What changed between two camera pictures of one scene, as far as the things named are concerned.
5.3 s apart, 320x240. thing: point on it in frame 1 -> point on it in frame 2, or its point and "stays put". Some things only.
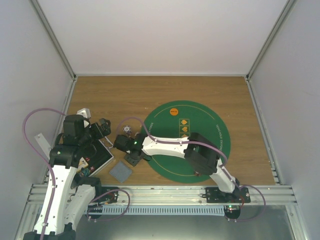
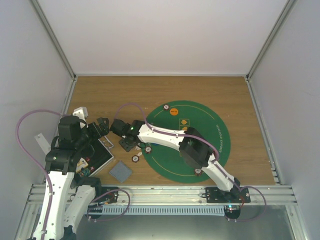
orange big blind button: [174, 111] stays put
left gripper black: [106, 128] stays put
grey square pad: [121, 171] stays put
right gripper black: [133, 162] -> [127, 147]
